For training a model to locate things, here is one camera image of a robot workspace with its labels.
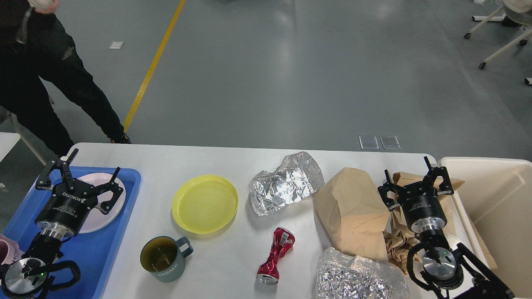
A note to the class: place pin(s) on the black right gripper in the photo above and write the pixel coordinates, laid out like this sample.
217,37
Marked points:
422,212

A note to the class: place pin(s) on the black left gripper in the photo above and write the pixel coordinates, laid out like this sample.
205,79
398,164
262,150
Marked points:
64,208

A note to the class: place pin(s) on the teal HOME mug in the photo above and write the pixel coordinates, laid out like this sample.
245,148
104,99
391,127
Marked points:
164,257

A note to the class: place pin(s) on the yellow plastic plate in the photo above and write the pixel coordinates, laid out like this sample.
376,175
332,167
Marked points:
204,204

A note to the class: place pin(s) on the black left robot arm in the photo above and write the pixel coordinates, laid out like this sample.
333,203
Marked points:
40,269

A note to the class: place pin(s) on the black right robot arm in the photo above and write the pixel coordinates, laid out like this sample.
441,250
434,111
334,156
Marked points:
432,264

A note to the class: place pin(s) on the person's hand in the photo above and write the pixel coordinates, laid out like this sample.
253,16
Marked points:
45,7

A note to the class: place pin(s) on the brown paper bag right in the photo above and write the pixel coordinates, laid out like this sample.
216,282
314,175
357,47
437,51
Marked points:
459,228

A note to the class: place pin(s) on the crumpled brown paper ball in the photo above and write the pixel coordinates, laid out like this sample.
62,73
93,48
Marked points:
398,244

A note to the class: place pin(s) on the blue plastic tray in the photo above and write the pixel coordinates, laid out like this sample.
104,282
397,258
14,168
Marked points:
94,252

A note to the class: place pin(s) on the large brown paper bag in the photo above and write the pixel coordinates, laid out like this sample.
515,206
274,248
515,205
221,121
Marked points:
353,214

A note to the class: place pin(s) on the beige plastic bin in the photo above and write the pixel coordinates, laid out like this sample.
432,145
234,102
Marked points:
495,201

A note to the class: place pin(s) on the pink HOME mug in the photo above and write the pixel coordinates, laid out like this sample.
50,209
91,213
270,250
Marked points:
9,251

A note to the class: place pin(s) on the crumpled foil sheet upper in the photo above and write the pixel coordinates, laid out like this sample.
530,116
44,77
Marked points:
297,177

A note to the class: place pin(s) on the crumpled foil sheet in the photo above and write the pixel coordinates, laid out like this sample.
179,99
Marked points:
297,177
340,276

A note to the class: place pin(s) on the crumpled foil sheet lower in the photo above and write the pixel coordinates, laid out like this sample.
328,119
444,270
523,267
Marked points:
340,276

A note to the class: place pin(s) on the person in black clothes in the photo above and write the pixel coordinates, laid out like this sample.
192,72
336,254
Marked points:
35,47

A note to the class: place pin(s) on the crushed red can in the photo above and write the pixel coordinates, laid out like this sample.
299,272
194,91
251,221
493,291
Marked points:
283,241

